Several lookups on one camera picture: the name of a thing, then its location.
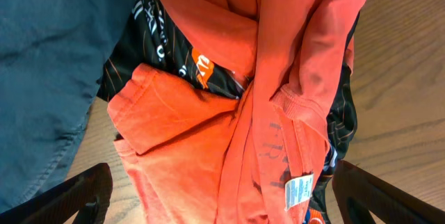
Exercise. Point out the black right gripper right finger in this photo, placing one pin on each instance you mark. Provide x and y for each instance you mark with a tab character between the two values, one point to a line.
361	195

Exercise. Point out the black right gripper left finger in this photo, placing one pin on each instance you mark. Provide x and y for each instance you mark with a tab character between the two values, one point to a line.
86	197

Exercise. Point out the orange red t-shirt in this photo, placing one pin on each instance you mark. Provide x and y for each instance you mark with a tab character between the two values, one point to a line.
197	157

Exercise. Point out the navy blue shorts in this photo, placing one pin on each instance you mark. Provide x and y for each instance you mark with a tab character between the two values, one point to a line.
52	58

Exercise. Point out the white garment care label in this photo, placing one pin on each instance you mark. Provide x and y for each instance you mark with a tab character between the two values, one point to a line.
298	190

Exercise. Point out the black patterned garment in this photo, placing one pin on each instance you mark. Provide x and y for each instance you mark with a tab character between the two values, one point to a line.
152	38

